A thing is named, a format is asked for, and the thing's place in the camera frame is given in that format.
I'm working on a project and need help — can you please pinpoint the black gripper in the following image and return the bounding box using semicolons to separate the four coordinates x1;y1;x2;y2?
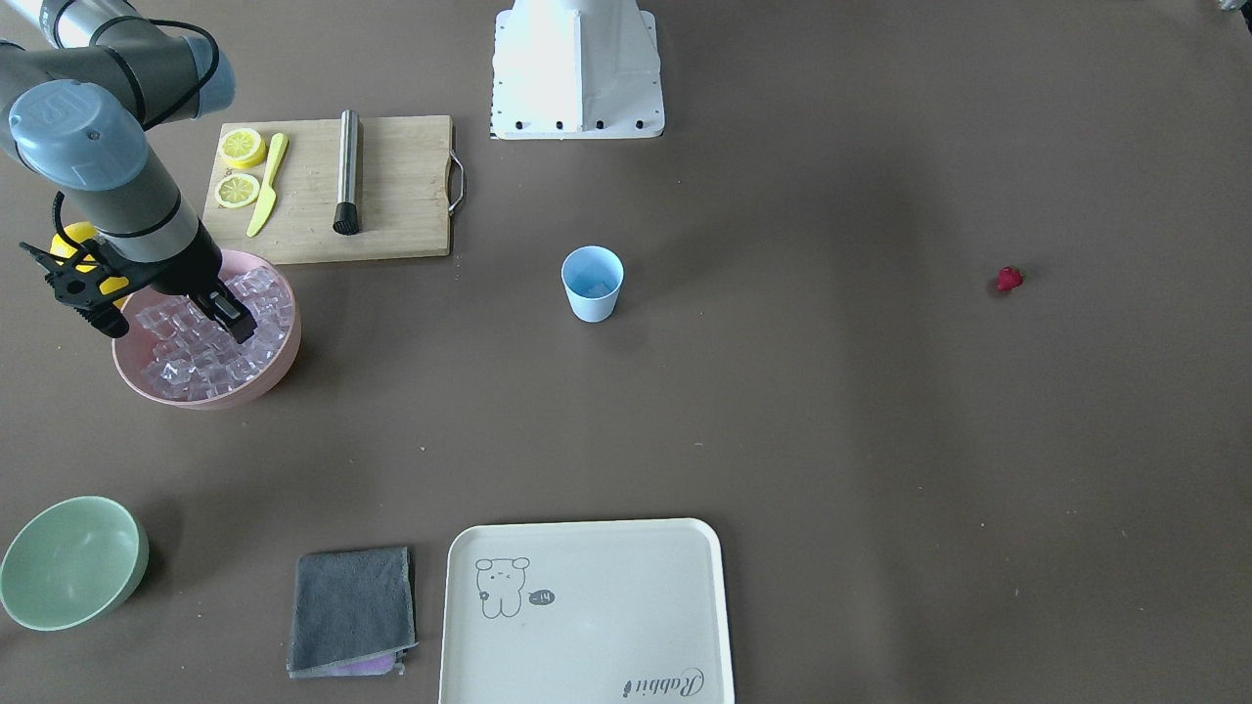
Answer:
121;223;255;344

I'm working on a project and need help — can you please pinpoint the red strawberry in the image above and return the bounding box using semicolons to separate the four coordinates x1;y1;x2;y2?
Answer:
994;266;1025;293

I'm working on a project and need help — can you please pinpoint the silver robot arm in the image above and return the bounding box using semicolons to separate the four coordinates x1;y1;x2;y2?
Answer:
1;1;255;342

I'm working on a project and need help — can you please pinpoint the pink bowl of ice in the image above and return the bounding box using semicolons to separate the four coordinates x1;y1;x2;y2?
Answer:
111;251;300;410

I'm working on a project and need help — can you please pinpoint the light blue plastic cup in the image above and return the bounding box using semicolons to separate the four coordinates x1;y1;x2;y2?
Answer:
560;246;625;324

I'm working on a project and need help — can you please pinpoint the yellow plastic knife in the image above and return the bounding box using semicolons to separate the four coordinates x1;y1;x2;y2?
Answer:
245;132;290;238

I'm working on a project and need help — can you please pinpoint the lemon slice lower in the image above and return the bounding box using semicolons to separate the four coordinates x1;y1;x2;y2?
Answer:
213;173;262;209

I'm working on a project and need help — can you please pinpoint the lemon slice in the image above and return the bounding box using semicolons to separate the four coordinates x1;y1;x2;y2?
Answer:
213;173;262;209
217;127;268;169

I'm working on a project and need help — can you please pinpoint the steel muddler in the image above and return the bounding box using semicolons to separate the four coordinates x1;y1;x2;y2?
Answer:
333;109;361;237

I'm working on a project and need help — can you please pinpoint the lemon slice upper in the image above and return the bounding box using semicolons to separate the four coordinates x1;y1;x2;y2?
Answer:
217;127;268;169

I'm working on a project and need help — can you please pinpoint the yellow lemon far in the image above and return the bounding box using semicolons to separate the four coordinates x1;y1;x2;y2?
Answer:
48;220;96;262

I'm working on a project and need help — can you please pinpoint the green empty bowl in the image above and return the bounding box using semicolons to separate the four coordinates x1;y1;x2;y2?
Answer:
1;496;151;633

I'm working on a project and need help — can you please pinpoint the grey folded cloth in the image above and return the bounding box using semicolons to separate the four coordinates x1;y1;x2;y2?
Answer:
287;547;418;679

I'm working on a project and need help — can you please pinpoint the cream rabbit tray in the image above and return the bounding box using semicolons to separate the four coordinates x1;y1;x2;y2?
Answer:
438;519;737;703

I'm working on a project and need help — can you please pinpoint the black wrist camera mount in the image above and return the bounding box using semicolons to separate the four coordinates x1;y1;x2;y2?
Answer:
20;241;136;339

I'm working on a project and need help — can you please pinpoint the black camera cable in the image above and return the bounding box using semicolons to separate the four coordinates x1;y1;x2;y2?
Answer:
49;190;99;257

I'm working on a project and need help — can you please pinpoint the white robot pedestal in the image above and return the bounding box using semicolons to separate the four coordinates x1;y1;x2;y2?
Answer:
490;1;666;140

